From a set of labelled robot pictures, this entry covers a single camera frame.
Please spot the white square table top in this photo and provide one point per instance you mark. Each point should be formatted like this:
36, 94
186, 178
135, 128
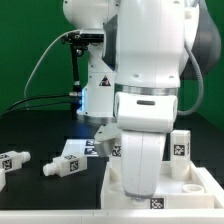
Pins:
201, 191

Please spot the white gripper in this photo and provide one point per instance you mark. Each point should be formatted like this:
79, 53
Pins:
144, 121

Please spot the white obstacle bar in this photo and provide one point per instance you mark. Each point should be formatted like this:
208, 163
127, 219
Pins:
2, 179
176, 216

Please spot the black camera stand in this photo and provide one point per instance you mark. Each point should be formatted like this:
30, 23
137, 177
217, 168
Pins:
75, 60

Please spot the white obstacle front bar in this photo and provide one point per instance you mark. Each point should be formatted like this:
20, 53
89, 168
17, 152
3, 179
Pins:
176, 216

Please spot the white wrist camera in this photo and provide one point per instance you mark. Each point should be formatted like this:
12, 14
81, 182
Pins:
106, 138

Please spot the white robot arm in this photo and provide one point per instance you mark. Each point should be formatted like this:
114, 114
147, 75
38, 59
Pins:
139, 50

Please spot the white obstacle left bar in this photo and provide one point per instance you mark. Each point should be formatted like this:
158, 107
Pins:
2, 179

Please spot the paper sheet with markers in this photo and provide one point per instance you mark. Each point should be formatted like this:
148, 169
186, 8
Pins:
81, 146

